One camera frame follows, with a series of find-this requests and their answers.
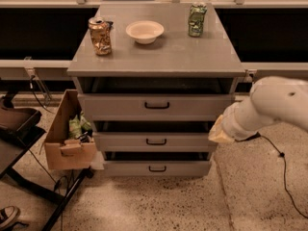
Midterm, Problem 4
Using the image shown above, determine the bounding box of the grey top drawer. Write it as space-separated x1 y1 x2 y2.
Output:
78 93 234 121

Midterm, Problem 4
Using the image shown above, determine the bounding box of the grey drawer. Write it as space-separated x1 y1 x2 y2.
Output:
78 93 234 121
93 132 217 152
103 161 211 177

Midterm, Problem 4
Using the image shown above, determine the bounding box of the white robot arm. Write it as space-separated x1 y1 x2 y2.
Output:
208 76 308 143

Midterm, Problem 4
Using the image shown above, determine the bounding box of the grey drawer cabinet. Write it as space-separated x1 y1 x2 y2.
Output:
67 3 244 163

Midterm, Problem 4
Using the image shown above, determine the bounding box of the grey middle drawer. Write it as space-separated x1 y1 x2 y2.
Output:
93 132 217 152

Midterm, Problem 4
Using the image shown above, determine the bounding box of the grey bottom drawer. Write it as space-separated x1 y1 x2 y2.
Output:
103 161 211 177

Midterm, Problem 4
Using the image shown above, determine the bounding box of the black power adapter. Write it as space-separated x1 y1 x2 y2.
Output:
236 132 261 142

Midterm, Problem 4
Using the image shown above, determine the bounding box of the crumpled green soda can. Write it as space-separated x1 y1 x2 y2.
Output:
188 3 207 38

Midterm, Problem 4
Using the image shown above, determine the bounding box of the white paper bowl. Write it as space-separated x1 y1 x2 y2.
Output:
126 20 165 44

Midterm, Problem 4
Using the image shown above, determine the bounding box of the green crumpled bag in box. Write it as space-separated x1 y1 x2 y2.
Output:
68 112 92 139

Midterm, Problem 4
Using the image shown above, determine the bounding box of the brown cardboard box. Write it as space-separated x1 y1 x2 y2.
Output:
44 90 97 169

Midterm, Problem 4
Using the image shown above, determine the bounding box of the crumpled gold soda can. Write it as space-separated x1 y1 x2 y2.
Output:
89 16 113 56

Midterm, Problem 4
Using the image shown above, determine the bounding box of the dark cart with tray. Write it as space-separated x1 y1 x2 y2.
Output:
0 90 94 231

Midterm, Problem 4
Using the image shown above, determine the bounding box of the sneaker shoe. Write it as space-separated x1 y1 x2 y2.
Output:
0 206 20 231

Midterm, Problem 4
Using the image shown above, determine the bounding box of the black floor cable right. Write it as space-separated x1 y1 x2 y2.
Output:
260 135 308 220

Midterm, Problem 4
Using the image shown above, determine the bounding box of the black middle drawer handle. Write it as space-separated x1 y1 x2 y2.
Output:
145 139 167 146

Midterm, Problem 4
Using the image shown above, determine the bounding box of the black drawer handle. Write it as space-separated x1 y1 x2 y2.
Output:
148 166 167 173
145 139 167 146
143 102 170 110

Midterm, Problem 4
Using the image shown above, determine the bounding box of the black bottom drawer handle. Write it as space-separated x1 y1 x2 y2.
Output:
148 166 167 173

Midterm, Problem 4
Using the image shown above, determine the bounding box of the black top drawer handle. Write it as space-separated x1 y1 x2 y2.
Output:
143 102 170 110

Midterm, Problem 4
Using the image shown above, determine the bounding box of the black cable left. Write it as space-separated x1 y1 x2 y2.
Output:
29 74 56 115

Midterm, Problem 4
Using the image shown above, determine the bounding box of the metal railing bracket left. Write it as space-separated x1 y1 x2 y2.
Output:
24 57 52 109

